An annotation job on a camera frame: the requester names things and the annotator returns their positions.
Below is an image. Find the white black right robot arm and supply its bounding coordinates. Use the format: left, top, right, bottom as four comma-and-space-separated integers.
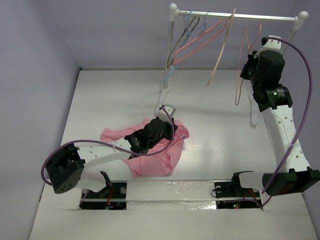
230, 50, 320, 197

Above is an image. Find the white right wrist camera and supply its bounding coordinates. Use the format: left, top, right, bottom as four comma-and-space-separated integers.
256, 35, 282, 57

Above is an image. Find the grey brown hanger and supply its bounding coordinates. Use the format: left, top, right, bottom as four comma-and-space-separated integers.
166, 17, 200, 69

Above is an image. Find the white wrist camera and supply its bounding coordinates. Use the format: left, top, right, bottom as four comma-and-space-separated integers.
156, 104, 176, 123
256, 35, 282, 57

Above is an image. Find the blue hanger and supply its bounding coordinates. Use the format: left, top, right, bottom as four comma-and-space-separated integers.
163, 9, 210, 89

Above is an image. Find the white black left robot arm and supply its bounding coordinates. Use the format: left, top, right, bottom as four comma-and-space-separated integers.
41, 117, 178, 198

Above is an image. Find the pink plastic hanger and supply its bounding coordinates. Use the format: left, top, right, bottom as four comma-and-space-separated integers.
172, 19, 228, 66

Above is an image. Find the white clothes rack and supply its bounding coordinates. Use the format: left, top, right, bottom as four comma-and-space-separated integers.
154, 3, 309, 129

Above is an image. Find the pink t shirt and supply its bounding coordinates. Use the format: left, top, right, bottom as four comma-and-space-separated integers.
100, 118, 190, 177

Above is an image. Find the beige wooden hanger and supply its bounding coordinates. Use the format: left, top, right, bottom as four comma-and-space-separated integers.
206, 7, 237, 87

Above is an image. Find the thin pink hanger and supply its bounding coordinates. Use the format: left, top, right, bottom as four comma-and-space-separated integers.
234, 23, 262, 106

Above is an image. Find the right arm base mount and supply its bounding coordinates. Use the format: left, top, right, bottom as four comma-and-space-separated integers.
210, 171, 262, 210

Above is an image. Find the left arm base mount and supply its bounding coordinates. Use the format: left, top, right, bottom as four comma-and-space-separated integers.
79, 171, 127, 210

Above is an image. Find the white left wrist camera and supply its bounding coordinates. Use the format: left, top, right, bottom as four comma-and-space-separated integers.
156, 104, 176, 123

